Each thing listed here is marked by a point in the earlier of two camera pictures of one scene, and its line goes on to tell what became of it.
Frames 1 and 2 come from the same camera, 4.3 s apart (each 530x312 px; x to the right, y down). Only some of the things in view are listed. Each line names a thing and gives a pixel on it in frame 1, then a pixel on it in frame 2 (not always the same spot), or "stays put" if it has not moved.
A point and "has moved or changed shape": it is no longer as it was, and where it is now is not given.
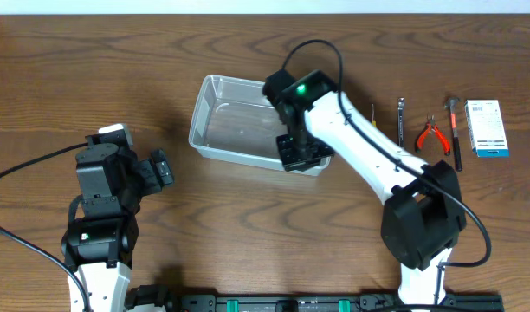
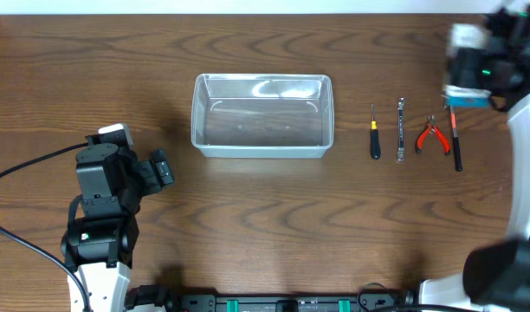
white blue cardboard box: (487, 128) to (466, 98)
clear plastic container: (233, 120) has moved or changed shape
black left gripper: (151, 184) stays put
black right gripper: (292, 162) to (461, 65)
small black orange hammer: (452, 104) stays put
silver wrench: (400, 108) stays put
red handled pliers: (428, 129) stays put
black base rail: (328, 303) stays put
